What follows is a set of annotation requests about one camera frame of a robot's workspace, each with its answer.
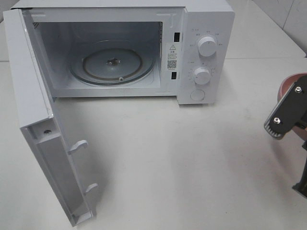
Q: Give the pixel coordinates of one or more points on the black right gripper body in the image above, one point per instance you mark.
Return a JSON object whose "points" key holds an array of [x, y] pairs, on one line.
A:
{"points": [[301, 125]]}

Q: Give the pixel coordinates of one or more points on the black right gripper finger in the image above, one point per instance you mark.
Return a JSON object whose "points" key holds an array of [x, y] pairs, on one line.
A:
{"points": [[301, 186]]}

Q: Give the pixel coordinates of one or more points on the pink round plate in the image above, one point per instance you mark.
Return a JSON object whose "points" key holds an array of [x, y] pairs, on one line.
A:
{"points": [[285, 85]]}

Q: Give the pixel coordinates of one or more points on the round white door button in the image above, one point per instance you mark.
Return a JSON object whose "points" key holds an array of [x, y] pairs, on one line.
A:
{"points": [[197, 95]]}

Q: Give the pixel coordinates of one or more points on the white microwave knob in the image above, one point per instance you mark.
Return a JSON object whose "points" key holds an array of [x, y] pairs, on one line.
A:
{"points": [[207, 46], [202, 76]]}

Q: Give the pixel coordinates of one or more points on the white microwave door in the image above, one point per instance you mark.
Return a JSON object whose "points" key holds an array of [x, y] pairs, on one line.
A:
{"points": [[39, 119]]}

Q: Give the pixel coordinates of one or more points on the white microwave oven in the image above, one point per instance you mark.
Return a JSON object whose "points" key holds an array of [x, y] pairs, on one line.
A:
{"points": [[66, 23]]}

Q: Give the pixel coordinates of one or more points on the white warning label sticker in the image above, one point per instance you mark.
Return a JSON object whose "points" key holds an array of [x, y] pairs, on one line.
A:
{"points": [[172, 52]]}

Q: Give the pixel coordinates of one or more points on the glass microwave turntable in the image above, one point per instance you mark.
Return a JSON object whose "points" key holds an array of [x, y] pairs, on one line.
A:
{"points": [[111, 62]]}

